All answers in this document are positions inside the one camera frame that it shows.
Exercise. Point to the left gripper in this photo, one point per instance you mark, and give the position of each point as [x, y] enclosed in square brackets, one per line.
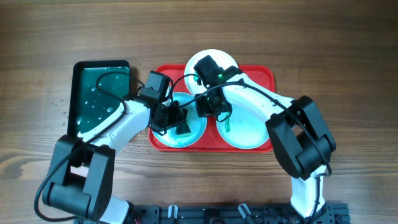
[178, 118]

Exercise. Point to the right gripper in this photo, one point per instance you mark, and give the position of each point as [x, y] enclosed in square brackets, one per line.
[201, 111]

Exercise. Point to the green yellow sponge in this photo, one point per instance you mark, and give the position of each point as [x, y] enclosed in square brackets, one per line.
[182, 128]

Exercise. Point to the light blue plate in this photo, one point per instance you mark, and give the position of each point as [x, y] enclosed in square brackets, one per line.
[196, 124]
[242, 129]

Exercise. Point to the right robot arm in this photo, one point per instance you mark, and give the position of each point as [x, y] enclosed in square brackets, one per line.
[301, 140]

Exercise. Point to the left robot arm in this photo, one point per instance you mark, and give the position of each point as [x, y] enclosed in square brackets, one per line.
[80, 177]

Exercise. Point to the red plastic tray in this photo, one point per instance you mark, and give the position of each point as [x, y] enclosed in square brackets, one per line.
[211, 141]

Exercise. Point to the black tray with green water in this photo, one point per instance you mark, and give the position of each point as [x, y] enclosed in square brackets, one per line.
[88, 106]

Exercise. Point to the white plate top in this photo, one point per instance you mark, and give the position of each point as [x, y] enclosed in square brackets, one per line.
[222, 59]

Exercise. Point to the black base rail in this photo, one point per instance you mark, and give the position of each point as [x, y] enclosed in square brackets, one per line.
[278, 213]

